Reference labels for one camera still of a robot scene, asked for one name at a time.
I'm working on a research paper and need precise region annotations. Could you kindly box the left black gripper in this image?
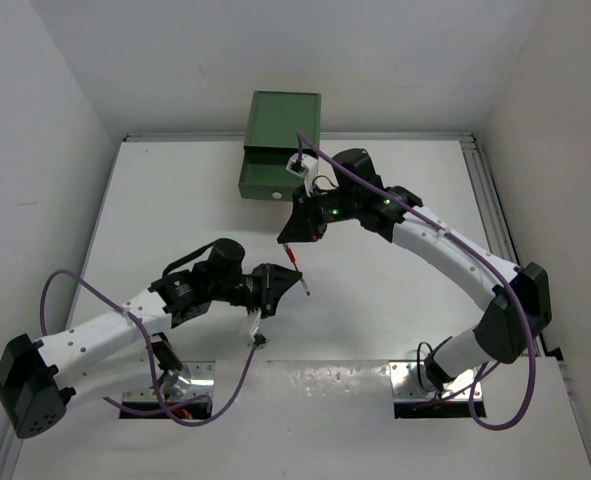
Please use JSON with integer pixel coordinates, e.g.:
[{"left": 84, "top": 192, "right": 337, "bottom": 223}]
[{"left": 208, "top": 258, "right": 300, "bottom": 315}]

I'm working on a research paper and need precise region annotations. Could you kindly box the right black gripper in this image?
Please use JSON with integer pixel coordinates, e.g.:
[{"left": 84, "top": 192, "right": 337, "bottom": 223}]
[{"left": 279, "top": 184, "right": 358, "bottom": 245}]

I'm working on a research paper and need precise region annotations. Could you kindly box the red gel pen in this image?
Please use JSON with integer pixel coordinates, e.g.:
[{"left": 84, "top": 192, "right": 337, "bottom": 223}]
[{"left": 283, "top": 243, "right": 311, "bottom": 297}]

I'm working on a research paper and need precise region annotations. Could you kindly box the green top drawer tray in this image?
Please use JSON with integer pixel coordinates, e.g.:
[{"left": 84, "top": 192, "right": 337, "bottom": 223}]
[{"left": 238, "top": 148, "right": 304, "bottom": 202}]

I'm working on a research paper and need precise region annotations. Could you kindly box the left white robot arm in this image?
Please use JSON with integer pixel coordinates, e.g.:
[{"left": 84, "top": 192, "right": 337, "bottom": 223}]
[{"left": 0, "top": 238, "right": 303, "bottom": 439}]

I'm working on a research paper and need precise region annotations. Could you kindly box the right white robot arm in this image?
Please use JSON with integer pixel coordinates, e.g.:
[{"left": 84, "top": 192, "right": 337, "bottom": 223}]
[{"left": 277, "top": 148, "right": 552, "bottom": 390}]

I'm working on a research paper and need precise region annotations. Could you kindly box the green top drawer unit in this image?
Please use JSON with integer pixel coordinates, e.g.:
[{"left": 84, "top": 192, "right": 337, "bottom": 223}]
[{"left": 244, "top": 91, "right": 322, "bottom": 149}]

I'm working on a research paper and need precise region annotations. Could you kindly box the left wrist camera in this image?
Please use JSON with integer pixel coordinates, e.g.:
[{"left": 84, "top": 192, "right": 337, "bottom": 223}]
[{"left": 239, "top": 310, "right": 268, "bottom": 348}]

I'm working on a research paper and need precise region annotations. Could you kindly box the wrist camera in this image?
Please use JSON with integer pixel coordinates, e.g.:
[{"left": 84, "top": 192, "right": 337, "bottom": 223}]
[
  {"left": 239, "top": 310, "right": 268, "bottom": 348},
  {"left": 286, "top": 153, "right": 319, "bottom": 190}
]

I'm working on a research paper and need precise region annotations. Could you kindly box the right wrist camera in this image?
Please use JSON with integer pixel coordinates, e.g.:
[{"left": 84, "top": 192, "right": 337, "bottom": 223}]
[{"left": 286, "top": 153, "right": 319, "bottom": 190}]

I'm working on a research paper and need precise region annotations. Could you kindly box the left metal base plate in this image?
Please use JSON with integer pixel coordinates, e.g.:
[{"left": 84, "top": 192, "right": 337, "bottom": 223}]
[{"left": 122, "top": 362, "right": 215, "bottom": 403}]

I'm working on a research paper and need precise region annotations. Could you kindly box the metal base plate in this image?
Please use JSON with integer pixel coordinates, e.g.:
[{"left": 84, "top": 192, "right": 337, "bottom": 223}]
[
  {"left": 389, "top": 361, "right": 478, "bottom": 404},
  {"left": 122, "top": 362, "right": 215, "bottom": 403}
]

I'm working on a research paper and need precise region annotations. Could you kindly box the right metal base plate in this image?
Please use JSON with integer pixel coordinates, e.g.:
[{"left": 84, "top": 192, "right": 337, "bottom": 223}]
[{"left": 389, "top": 361, "right": 478, "bottom": 404}]

